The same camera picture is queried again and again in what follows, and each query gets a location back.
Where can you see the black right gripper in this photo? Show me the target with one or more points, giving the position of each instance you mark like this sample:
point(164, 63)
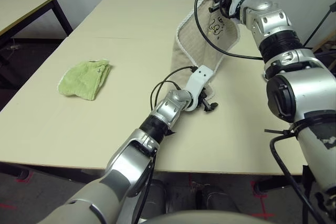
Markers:
point(226, 2)

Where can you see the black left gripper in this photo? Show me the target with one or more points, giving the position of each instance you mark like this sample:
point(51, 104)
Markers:
point(206, 100)

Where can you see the beige towel with white trim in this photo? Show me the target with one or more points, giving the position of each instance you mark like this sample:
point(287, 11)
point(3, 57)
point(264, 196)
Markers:
point(194, 43)

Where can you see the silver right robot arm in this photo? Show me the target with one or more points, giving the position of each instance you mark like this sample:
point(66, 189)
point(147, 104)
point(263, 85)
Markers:
point(273, 16)

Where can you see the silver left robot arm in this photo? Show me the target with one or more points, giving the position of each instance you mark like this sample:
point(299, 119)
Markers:
point(168, 107)

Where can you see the folded green towel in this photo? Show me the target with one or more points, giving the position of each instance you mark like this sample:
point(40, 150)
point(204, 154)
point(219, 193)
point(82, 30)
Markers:
point(84, 79)

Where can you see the dark grey robot right leg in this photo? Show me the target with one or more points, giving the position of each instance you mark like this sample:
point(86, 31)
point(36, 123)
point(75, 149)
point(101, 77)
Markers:
point(215, 197)

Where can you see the black tripod stand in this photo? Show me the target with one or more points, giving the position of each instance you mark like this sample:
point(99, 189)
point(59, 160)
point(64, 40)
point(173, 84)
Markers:
point(321, 23)

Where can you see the black table foot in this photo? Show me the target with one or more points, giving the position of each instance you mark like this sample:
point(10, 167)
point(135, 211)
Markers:
point(275, 183)
point(15, 171)

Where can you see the grey robot torso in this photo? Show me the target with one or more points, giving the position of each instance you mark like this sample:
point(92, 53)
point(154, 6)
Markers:
point(204, 218)

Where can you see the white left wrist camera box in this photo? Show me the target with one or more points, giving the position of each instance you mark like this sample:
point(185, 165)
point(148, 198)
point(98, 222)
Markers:
point(199, 77)

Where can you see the beige side table black frame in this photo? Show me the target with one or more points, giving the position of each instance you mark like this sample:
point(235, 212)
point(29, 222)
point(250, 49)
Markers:
point(23, 9)

